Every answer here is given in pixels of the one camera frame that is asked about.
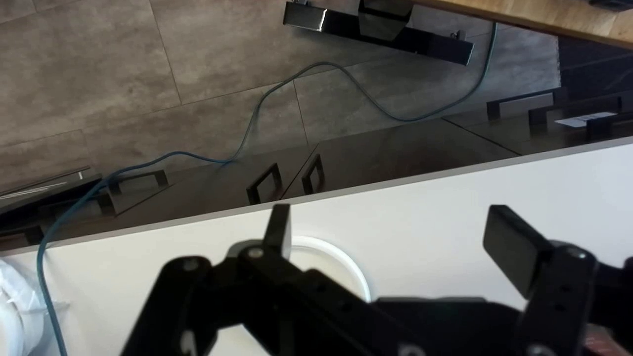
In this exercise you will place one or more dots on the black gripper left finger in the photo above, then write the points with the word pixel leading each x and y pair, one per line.
pixel 263 303

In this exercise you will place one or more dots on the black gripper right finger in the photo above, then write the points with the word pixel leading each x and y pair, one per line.
pixel 554 289

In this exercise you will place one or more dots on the white round plate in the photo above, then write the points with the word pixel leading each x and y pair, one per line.
pixel 342 259

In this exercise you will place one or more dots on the light wooden table top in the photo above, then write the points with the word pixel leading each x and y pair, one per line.
pixel 566 16

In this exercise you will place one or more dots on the black metal table frame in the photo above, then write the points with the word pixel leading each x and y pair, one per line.
pixel 382 30

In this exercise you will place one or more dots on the plastic-wrapped white bowls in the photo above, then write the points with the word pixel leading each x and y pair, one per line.
pixel 16 309

